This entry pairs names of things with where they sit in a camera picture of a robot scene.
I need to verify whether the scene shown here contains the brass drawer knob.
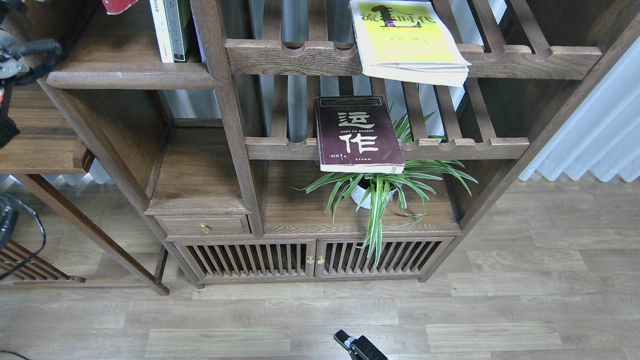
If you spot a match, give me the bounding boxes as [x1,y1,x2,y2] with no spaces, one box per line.
[199,222,211,234]

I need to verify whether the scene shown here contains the dark green spine book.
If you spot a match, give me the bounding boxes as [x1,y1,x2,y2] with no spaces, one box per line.
[164,0,192,63]

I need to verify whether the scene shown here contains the yellow green cover book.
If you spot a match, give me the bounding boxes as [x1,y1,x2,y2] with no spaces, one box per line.
[349,0,470,87]

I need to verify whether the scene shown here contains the red cover book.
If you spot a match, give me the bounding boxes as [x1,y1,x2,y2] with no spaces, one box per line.
[102,0,138,15]

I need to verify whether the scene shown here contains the white plant pot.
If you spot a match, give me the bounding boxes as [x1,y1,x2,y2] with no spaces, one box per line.
[350,180,398,210]

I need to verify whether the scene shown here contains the green spider plant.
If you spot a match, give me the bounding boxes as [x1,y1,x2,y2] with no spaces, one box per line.
[301,118,475,264]

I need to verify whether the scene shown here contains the white spine book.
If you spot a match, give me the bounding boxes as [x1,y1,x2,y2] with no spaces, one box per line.
[150,0,174,64]

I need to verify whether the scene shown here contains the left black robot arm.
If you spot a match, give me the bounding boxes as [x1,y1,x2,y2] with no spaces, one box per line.
[0,29,62,280]

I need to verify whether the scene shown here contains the dark maroon book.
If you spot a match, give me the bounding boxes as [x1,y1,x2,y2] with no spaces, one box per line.
[314,95,405,174]

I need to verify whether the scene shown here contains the white curtain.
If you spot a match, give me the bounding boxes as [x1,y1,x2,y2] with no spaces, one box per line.
[519,40,640,182]

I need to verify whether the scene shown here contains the wooden side table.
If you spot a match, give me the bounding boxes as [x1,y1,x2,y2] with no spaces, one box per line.
[0,83,170,296]

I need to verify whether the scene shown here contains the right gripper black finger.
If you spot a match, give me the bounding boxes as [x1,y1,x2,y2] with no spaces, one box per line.
[333,329,388,360]

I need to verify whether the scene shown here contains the brass cabinet door knobs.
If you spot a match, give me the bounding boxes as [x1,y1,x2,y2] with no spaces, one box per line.
[305,255,326,265]

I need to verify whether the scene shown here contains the dark wooden bookshelf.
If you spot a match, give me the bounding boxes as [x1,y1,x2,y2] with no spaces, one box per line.
[0,0,640,290]

